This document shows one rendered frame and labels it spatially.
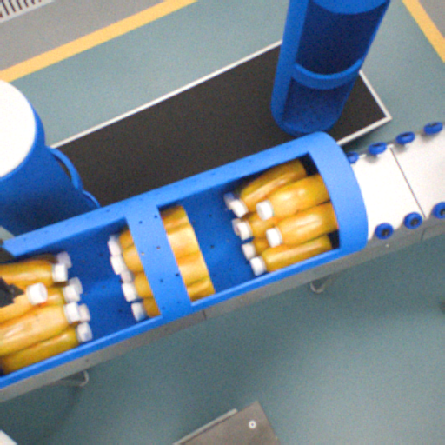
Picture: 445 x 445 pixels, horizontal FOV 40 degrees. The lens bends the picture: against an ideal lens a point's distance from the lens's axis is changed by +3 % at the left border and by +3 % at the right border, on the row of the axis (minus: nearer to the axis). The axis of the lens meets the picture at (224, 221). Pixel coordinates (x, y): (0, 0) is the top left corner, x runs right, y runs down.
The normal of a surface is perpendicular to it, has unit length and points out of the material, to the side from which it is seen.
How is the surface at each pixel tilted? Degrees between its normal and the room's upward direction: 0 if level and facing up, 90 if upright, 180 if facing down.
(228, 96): 0
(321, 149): 26
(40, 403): 0
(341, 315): 0
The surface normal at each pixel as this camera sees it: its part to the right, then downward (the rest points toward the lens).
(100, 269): 0.14, 0.07
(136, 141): 0.00, -0.27
